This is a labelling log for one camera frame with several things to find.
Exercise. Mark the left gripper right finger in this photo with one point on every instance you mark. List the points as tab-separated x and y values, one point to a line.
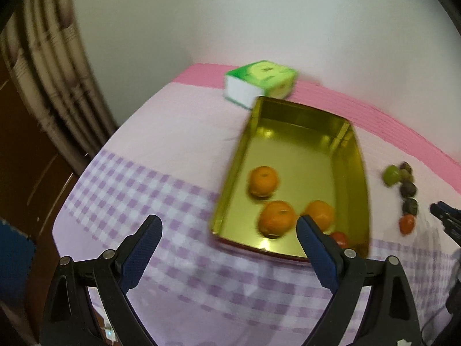
390	316

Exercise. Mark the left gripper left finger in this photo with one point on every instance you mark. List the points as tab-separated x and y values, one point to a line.
69	317

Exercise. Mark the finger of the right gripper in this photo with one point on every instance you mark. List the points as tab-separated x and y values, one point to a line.
453	212
452	226

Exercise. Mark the dark passion fruit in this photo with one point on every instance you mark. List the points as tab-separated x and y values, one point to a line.
407	190
410	206
405	166

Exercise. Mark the large red tomato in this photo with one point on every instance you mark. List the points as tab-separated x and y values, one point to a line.
407	224

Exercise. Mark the green tomato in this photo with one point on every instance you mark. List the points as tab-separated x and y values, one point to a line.
391	175

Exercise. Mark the small red tomato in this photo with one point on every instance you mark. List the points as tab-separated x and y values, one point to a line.
340	238

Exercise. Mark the orange mandarin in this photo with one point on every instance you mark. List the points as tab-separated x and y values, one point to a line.
276	219
263	182
321	213

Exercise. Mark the brown longan left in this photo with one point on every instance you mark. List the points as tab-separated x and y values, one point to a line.
405	176

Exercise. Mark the blue object at floor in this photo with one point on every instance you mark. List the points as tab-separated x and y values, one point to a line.
16	256

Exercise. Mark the gold toffee tin box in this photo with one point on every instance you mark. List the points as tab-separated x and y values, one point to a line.
317	158

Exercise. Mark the pink and purple tablecloth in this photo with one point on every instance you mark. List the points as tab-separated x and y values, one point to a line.
169	159

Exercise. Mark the green tissue pack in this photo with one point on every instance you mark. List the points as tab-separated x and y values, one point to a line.
245	84

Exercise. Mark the bamboo rattan furniture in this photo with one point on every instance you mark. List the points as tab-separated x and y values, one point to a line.
45	56

